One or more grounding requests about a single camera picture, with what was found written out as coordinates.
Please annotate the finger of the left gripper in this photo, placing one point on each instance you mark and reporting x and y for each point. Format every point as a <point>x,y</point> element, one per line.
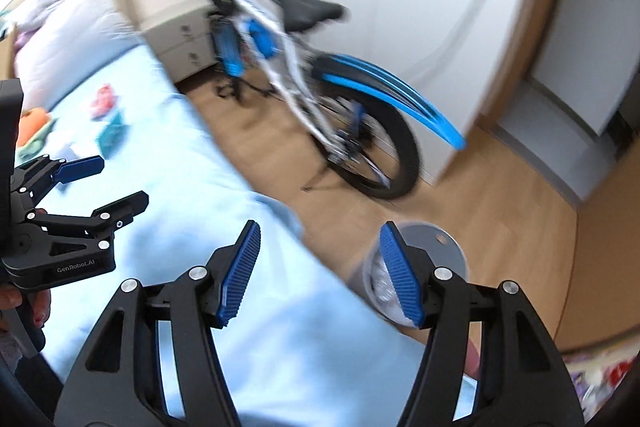
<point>76,233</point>
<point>39,176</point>

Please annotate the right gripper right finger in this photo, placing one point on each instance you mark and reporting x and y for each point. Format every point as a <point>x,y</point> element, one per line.
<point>523,379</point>

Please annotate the person's left hand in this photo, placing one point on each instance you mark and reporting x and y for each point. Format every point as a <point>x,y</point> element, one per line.
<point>11,297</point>

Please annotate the grey bedside drawer cabinet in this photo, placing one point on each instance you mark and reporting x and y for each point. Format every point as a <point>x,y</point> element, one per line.
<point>179,37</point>

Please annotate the lavender blanket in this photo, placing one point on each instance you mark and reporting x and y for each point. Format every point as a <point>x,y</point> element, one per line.
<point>28,17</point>

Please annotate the brown paper bag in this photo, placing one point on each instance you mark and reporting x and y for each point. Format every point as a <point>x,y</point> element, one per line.
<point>7,54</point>

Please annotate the white pillow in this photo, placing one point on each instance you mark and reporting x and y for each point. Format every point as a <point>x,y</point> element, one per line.
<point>77,39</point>

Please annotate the orange green turtle plush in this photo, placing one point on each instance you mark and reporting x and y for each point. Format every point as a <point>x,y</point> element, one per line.
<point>33,130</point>

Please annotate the blue and white bicycle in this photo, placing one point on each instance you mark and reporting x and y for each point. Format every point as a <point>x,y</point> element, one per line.
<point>354,111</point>

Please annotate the silver metal trash can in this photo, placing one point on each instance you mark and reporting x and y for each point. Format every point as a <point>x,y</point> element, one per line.
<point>371,281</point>

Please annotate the light blue bed sheet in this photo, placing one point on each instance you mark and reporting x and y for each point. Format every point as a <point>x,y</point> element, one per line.
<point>303,349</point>

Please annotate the wooden door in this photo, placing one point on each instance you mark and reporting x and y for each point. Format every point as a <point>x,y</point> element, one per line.
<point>602,300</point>

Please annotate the teal paper trash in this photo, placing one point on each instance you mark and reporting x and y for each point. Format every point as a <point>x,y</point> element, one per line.
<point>112,135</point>

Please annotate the pink trash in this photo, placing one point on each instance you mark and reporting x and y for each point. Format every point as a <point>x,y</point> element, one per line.
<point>105,101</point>

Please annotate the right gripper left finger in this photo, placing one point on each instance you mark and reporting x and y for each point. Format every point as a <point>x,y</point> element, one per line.
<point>116,378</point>

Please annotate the pink slipper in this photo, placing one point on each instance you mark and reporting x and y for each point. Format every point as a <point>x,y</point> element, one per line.
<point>472,360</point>

